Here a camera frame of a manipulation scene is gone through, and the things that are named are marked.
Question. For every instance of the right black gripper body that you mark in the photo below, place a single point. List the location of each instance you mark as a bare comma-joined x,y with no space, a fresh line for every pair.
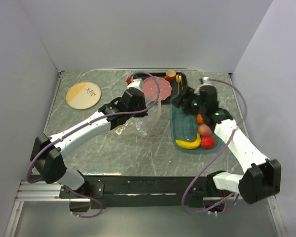
193,103

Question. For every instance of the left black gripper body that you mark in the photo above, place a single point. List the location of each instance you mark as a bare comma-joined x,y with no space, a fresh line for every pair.
141,105

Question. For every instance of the orange fruit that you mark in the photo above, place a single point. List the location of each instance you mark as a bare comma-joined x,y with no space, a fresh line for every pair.
200,119

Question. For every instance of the pink peach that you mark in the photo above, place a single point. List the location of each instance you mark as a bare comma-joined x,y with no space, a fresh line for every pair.
204,130

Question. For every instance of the clear zip top bag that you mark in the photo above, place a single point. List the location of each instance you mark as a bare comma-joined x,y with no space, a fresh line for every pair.
142,126

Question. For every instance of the yellow starfruit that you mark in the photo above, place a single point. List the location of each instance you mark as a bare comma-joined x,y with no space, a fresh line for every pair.
118,130

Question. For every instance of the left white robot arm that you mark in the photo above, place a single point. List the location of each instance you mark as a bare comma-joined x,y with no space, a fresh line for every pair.
48,153

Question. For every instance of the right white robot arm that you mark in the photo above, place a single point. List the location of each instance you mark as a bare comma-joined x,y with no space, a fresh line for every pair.
262,176

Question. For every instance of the pink dotted plate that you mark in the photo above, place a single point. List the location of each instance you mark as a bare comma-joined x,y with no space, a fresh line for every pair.
150,88

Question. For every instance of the blue transparent plastic tray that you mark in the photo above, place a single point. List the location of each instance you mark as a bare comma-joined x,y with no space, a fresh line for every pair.
184,127

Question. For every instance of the black serving tray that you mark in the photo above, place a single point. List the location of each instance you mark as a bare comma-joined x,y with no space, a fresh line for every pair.
172,83

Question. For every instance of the gold chopsticks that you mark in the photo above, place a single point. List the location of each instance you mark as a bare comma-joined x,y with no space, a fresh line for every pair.
180,81

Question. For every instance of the gold spoon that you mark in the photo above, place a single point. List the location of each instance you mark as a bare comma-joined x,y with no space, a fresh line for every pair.
179,86

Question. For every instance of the red cracked fruit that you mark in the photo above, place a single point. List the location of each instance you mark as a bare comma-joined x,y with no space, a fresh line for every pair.
207,142

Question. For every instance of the yellow banana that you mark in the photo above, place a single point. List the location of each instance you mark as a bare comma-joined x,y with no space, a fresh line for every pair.
190,145

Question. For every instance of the orange cup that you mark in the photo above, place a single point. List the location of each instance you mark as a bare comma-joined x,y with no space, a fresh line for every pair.
170,75

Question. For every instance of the yellow white floral plate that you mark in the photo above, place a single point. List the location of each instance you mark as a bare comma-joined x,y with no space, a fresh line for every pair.
83,95

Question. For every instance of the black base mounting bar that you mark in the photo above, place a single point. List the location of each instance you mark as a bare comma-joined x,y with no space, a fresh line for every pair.
139,191

